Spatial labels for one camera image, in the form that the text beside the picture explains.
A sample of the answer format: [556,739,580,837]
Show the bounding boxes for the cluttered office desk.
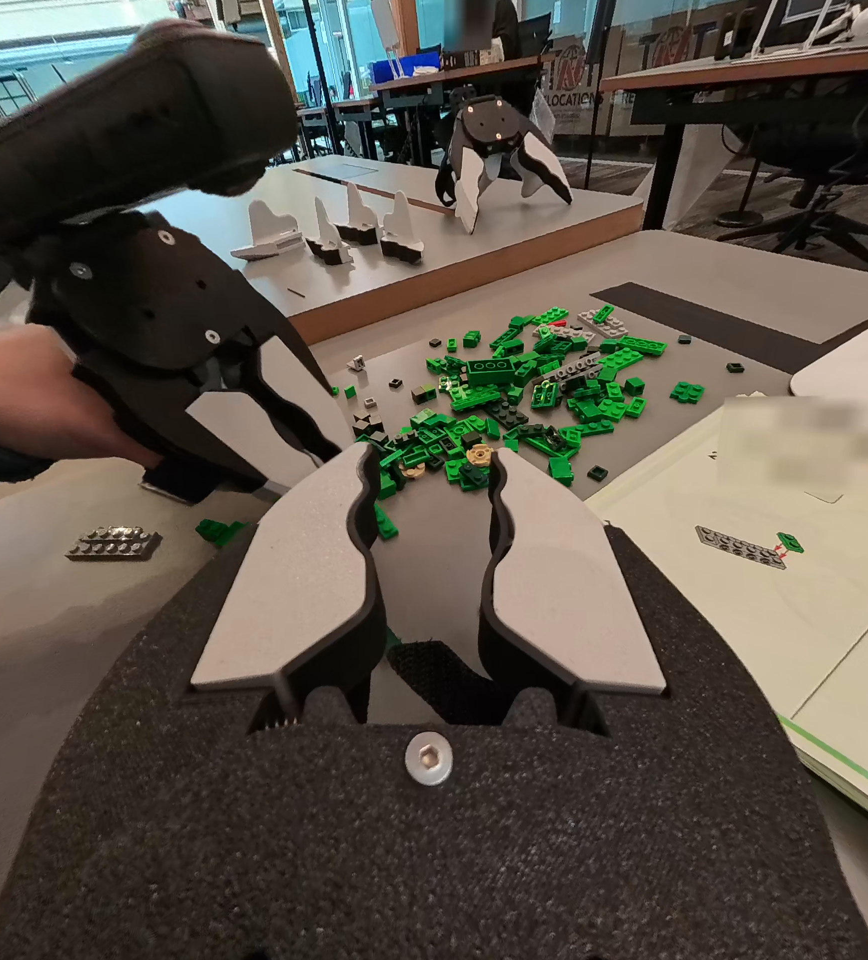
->
[370,56,555,170]

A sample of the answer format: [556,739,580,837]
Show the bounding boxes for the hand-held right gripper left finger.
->
[191,441,388,720]

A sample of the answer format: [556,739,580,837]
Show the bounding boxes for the spare gripper mechanism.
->
[437,86,574,236]

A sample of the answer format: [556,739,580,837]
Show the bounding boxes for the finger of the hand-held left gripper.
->
[241,306,354,462]
[185,390,324,495]

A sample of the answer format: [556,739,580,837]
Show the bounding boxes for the stacked grey brick plates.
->
[65,525,163,562]

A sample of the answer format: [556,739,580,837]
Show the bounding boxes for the person's left hand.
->
[0,327,166,470]

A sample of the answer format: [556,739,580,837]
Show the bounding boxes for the black office chair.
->
[719,97,868,275]

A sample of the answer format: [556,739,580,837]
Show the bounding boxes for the brown-topped office desk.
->
[600,41,868,230]

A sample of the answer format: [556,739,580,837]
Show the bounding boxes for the pale green instruction booklet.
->
[591,390,868,841]

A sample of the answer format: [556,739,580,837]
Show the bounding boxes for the grey desk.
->
[0,228,868,960]

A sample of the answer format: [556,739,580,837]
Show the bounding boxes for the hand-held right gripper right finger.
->
[477,447,667,717]

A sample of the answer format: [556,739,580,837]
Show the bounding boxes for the black cable cover strip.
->
[590,282,868,375]

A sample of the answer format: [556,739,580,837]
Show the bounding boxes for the wood-edged side table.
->
[126,155,643,346]

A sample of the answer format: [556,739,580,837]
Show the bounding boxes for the white spare finger part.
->
[230,199,306,261]

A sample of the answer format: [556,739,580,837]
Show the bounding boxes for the pile of green toy bricks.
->
[351,306,667,541]

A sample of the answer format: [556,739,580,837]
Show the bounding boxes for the blue storage bin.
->
[371,52,442,82]

